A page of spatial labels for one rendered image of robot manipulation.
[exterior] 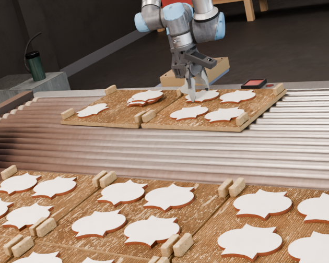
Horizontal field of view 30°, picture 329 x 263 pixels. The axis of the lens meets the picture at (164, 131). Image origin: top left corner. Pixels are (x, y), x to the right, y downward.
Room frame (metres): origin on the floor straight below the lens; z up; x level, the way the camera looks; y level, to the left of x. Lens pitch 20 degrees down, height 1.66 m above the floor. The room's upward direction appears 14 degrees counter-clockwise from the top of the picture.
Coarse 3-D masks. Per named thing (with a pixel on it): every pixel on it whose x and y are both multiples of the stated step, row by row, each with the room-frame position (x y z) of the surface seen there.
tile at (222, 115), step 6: (234, 108) 2.02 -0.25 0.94; (210, 114) 2.02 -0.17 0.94; (216, 114) 2.00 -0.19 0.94; (222, 114) 1.99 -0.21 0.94; (228, 114) 1.97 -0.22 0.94; (234, 114) 1.96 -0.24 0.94; (210, 120) 1.96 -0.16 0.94; (216, 120) 1.95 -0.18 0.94; (222, 120) 1.94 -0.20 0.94; (228, 120) 1.92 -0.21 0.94
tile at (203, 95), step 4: (196, 92) 2.30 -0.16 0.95; (200, 92) 2.28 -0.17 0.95; (204, 92) 2.27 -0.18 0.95; (208, 92) 2.26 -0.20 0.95; (212, 92) 2.25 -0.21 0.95; (216, 92) 2.24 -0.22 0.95; (188, 96) 2.28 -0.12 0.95; (196, 96) 2.25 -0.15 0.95; (200, 96) 2.24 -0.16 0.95; (204, 96) 2.23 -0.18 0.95; (208, 96) 2.22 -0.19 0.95; (212, 96) 2.20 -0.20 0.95; (216, 96) 2.20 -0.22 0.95; (188, 100) 2.22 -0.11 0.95; (196, 100) 2.20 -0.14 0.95; (200, 100) 2.19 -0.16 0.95; (204, 100) 2.19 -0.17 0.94; (208, 100) 2.19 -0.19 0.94
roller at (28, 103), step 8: (288, 96) 2.08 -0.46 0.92; (296, 96) 2.06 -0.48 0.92; (304, 96) 2.04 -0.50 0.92; (312, 96) 2.02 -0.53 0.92; (320, 96) 2.00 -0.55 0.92; (328, 96) 1.99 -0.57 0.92; (24, 104) 2.87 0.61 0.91; (32, 104) 2.83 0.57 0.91; (40, 104) 2.80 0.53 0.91; (48, 104) 2.77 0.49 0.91; (56, 104) 2.74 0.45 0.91; (64, 104) 2.71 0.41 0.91; (72, 104) 2.68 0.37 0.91; (80, 104) 2.65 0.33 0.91; (88, 104) 2.62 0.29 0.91
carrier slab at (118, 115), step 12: (108, 96) 2.58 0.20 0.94; (120, 96) 2.54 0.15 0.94; (132, 96) 2.49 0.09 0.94; (168, 96) 2.37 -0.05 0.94; (180, 96) 2.33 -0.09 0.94; (84, 108) 2.49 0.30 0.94; (120, 108) 2.37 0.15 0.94; (132, 108) 2.33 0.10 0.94; (144, 108) 2.29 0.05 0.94; (156, 108) 2.26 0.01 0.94; (72, 120) 2.36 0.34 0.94; (84, 120) 2.33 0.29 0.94; (96, 120) 2.29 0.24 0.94; (108, 120) 2.25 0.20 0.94; (120, 120) 2.22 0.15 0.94; (132, 120) 2.18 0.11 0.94
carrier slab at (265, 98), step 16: (256, 96) 2.11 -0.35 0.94; (272, 96) 2.07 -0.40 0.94; (160, 112) 2.19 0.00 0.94; (208, 112) 2.07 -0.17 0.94; (256, 112) 1.95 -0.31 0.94; (160, 128) 2.06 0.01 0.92; (176, 128) 2.02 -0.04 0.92; (192, 128) 1.97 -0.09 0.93; (208, 128) 1.93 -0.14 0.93; (224, 128) 1.89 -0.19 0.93; (240, 128) 1.86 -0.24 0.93
